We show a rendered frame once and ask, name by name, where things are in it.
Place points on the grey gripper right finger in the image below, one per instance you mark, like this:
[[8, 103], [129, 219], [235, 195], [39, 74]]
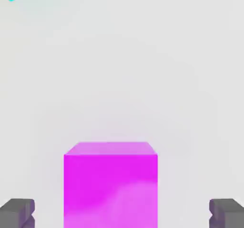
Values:
[[226, 213]]

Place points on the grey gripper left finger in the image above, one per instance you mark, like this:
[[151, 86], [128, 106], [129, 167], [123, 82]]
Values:
[[15, 212]]

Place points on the small magenta cube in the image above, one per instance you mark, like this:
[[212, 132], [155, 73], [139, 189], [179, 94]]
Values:
[[110, 190]]

